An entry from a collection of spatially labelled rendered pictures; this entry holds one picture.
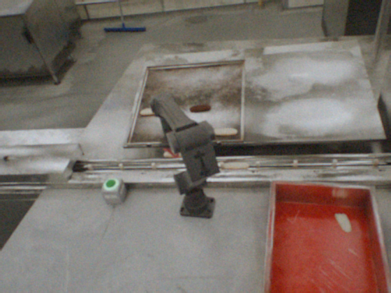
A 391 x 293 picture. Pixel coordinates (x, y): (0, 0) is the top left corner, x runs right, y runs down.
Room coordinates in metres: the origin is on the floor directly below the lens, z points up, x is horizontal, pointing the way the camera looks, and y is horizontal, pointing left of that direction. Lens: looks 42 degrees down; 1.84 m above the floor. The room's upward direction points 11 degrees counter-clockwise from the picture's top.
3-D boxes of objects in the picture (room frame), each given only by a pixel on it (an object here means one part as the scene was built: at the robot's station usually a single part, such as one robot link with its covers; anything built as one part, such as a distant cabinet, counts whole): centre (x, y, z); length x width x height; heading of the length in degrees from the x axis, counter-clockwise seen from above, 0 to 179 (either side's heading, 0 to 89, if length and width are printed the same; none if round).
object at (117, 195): (0.93, 0.35, 0.84); 0.08 x 0.08 x 0.11; 76
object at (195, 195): (0.82, 0.05, 0.94); 0.09 x 0.05 x 0.10; 12
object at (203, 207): (0.80, 0.04, 0.86); 0.12 x 0.09 x 0.08; 69
